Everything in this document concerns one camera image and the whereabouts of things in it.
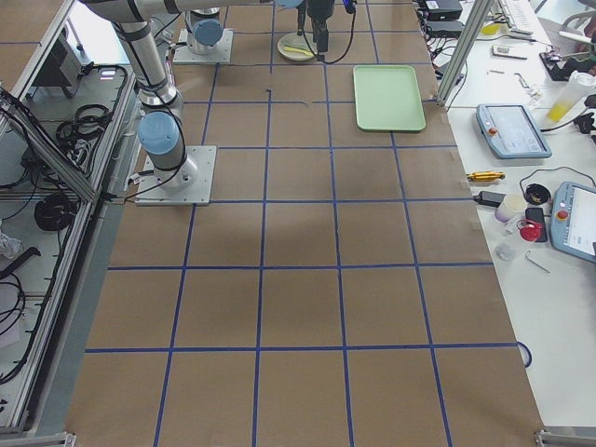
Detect cream round plate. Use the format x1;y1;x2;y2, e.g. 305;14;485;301
277;33;314;61

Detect near teach pendant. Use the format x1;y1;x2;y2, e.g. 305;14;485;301
549;182;595;264

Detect yellow plastic fork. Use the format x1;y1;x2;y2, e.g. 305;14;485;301
283;46;314;58

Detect teach pendant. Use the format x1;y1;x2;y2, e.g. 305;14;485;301
476;103;552;159
549;182;595;264

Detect bottle with yellow liquid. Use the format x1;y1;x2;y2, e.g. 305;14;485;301
547;71;595;122

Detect white paper cup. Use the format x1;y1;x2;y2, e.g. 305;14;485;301
494;194;527;223

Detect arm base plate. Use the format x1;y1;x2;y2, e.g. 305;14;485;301
133;145;217;206
172;28;234;65

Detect red round tape dispenser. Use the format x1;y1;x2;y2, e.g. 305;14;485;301
517;220;544;242

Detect green plastic tray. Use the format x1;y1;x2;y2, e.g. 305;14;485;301
353;65;426;132

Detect far teach pendant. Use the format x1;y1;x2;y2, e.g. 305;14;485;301
476;103;552;159

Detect aluminium frame post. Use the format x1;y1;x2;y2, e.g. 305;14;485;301
435;0;494;105

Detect black bowl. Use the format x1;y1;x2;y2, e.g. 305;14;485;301
523;183;551;206

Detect metal hex key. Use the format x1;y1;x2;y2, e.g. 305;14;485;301
524;251;551;274

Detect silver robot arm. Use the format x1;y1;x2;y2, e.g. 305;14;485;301
184;0;334;57
83;1;248;193

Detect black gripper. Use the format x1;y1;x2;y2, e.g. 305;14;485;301
306;0;334;52

